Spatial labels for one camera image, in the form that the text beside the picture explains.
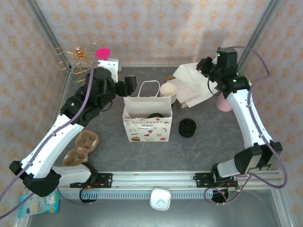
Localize white paper napkin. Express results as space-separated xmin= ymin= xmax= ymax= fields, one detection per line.
xmin=172 ymin=63 xmax=220 ymax=108

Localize white printed paper gift bag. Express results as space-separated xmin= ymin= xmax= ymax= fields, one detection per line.
xmin=122 ymin=80 xmax=173 ymax=142

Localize brown pulp cup carrier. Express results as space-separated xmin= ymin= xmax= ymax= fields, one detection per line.
xmin=62 ymin=130 xmax=99 ymax=166

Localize blue wet wipes pack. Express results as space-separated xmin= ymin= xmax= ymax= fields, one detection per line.
xmin=18 ymin=192 xmax=60 ymax=218

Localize stack of white napkins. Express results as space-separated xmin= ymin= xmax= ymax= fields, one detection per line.
xmin=176 ymin=79 xmax=204 ymax=105

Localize pink cup holder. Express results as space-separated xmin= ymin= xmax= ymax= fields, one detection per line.
xmin=215 ymin=96 xmax=232 ymax=112

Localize white paper napkins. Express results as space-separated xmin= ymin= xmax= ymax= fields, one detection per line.
xmin=165 ymin=75 xmax=190 ymax=110

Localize stack of paper cups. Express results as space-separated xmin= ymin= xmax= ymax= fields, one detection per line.
xmin=160 ymin=82 xmax=178 ymax=107

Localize pink wine glass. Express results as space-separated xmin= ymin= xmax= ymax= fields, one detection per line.
xmin=95 ymin=48 xmax=111 ymax=60

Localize stack of black cup lids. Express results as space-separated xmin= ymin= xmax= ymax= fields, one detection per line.
xmin=178 ymin=118 xmax=197 ymax=138

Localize white square timer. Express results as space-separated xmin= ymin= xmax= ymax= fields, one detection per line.
xmin=149 ymin=186 xmax=171 ymax=211

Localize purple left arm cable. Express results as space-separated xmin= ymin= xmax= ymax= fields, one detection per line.
xmin=0 ymin=61 xmax=100 ymax=219

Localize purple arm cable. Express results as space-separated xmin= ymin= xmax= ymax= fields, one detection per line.
xmin=204 ymin=46 xmax=288 ymax=206
xmin=0 ymin=61 xmax=100 ymax=219

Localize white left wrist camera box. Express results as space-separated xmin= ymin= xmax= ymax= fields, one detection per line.
xmin=98 ymin=58 xmax=119 ymax=83

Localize gold wire glass rack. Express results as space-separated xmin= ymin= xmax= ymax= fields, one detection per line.
xmin=53 ymin=36 xmax=99 ymax=83

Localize aluminium frame post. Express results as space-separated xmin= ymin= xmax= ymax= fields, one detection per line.
xmin=238 ymin=0 xmax=281 ymax=69
xmin=25 ymin=0 xmax=73 ymax=71

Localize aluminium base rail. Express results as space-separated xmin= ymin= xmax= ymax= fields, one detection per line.
xmin=25 ymin=171 xmax=284 ymax=190

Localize grey slotted cable duct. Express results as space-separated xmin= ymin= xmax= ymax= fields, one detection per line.
xmin=56 ymin=190 xmax=229 ymax=201

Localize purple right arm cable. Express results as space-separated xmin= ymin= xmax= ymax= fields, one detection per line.
xmin=204 ymin=46 xmax=288 ymax=206

